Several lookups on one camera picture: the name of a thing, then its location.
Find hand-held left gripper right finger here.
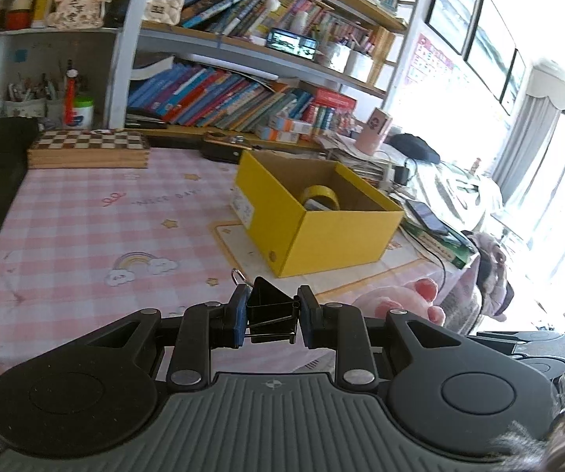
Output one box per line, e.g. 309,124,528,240
298,285,465,388

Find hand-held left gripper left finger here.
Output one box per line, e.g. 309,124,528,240
86,285,250,387

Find black binder clip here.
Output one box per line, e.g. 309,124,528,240
231,268,299,345

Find pink plush pig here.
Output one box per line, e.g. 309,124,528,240
351,278,447,328

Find yellow cardboard box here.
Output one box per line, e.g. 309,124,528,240
233,150,405,278

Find yellow tape roll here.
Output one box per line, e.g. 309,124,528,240
299,185,341,212

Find pink checked cloth desktop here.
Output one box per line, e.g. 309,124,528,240
0,146,477,424

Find white mat orange border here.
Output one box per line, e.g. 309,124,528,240
209,219,441,301

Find fuzzy pink grey cloth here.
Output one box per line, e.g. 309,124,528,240
472,231,514,315

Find green thick book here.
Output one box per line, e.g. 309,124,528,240
403,216,475,269

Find smartphone with purple case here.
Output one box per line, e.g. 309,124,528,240
405,199,453,236

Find stack of papers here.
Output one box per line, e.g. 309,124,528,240
322,133,396,188

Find striped grey cloth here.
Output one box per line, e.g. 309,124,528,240
420,162,504,237

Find orange white small box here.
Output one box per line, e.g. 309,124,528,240
269,114,313,133
255,125,299,142

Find pink cylindrical device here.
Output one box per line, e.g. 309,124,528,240
358,108,392,155

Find grey curtain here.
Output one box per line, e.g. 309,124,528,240
491,61,565,266

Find black cap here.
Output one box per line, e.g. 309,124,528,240
390,134,441,164

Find black stapler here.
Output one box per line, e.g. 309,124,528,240
126,115,168,131

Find red thick books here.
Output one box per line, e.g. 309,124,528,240
312,88,357,138

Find row of blue-spined books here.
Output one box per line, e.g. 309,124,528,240
126,61,313,133

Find wooden chessboard box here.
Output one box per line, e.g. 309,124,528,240
27,129,151,170

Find white jar green lid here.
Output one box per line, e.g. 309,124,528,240
73,96,95,129

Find white pen holder box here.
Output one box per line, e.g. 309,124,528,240
346,49,374,82

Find black framed picture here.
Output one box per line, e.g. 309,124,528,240
464,0,517,99
425,0,481,55
501,49,526,116

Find red white glue tube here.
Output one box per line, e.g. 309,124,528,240
63,66,79,126

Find smartphone with lit screen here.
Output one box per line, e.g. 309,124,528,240
266,29,320,58

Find white bookshelf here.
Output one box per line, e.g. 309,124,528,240
0,0,431,153

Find white pen cup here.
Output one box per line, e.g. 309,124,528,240
4,76,47,119

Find pile of leaning books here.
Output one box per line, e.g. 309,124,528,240
179,0,323,42

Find red white doll figure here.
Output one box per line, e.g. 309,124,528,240
6,0,33,30

